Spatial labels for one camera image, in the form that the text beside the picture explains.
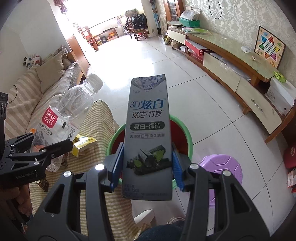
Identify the clear plastic water bottle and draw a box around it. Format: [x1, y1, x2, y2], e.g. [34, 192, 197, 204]
[31, 74, 103, 172]

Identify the yellow cardboard box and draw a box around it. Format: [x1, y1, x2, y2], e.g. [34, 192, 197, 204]
[70, 135, 97, 157]

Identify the grey toothpaste box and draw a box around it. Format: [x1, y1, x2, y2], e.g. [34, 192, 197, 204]
[122, 74, 173, 201]

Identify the green red trash bin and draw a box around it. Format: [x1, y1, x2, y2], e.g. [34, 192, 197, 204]
[106, 116, 193, 185]

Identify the person's left hand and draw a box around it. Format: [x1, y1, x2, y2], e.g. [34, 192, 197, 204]
[1, 184, 33, 218]

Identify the orange cap bottle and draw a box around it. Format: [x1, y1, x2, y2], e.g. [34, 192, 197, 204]
[30, 128, 36, 134]

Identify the brown snack packet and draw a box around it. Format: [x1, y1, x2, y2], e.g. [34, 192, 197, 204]
[35, 178, 49, 192]

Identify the beige striped sofa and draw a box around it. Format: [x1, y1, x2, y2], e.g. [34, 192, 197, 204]
[4, 58, 82, 140]

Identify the purple plastic stool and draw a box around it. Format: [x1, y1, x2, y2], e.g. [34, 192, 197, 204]
[198, 153, 243, 205]

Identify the beige sofa cushion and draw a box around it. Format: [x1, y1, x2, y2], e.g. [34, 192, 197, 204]
[36, 53, 65, 93]

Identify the plush cow toy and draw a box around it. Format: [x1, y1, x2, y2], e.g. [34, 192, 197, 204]
[23, 55, 41, 69]

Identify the wooden TV cabinet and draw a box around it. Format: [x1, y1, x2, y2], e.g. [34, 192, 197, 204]
[167, 27, 295, 143]

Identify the wooden chair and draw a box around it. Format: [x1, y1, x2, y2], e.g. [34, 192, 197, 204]
[126, 14, 148, 41]

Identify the red flat box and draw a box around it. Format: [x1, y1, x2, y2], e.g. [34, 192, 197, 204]
[185, 39, 210, 56]

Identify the green storage box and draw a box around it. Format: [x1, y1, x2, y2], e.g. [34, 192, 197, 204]
[179, 18, 200, 28]

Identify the chinese checkers board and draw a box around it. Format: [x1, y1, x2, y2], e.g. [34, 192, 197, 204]
[254, 26, 286, 69]

